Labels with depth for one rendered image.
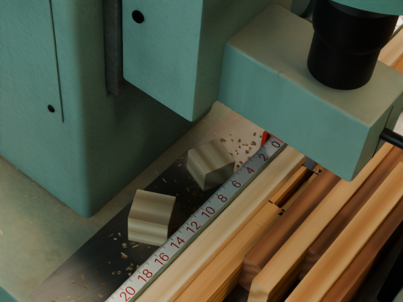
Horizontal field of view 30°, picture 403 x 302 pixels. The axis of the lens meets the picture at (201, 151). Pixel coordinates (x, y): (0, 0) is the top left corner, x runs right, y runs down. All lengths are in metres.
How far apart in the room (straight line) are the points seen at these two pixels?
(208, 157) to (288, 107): 0.24
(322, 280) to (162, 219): 0.23
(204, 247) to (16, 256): 0.25
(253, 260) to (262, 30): 0.19
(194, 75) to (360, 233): 0.19
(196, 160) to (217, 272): 0.23
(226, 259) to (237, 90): 0.14
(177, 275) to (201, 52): 0.18
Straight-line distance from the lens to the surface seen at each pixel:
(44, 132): 0.75
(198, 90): 0.61
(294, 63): 0.60
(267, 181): 0.67
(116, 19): 0.62
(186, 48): 0.58
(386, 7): 0.45
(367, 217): 0.64
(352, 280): 0.61
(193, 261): 0.61
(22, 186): 0.85
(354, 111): 0.57
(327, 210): 0.65
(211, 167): 0.82
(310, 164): 0.68
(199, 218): 0.63
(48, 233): 0.81
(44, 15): 0.62
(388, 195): 0.66
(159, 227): 0.77
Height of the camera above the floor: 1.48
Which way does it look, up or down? 51 degrees down
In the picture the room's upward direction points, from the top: 6 degrees clockwise
